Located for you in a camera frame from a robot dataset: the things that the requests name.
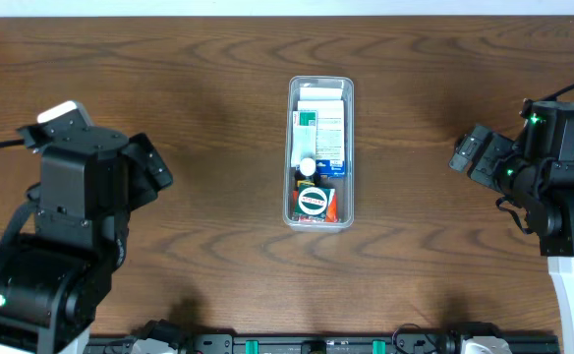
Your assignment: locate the red Panadol box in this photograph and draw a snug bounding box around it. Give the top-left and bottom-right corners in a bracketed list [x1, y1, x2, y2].
[292, 189, 340, 224]

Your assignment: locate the blue white medicine box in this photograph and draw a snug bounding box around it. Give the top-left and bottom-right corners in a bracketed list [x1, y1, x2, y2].
[297, 100, 346, 178]

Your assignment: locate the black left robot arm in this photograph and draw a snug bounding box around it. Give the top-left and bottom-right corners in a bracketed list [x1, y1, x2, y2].
[0, 118, 173, 353]

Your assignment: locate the green Zam-Buk box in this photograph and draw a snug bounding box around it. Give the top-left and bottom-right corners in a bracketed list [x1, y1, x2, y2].
[292, 184, 336, 221]

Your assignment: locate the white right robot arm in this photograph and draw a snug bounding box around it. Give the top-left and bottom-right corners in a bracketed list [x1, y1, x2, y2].
[449, 119, 574, 353]

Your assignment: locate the small green white box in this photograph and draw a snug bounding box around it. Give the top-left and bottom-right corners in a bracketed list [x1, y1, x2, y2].
[290, 111, 317, 167]

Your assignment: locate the dark syrup bottle white cap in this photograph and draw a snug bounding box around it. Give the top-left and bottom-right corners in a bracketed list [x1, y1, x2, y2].
[294, 157, 320, 191]

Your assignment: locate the black mounting rail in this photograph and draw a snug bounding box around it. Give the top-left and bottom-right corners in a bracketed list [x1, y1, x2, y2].
[84, 320, 560, 354]

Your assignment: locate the clear plastic container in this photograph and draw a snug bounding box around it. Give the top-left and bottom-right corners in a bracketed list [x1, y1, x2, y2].
[283, 76, 355, 232]

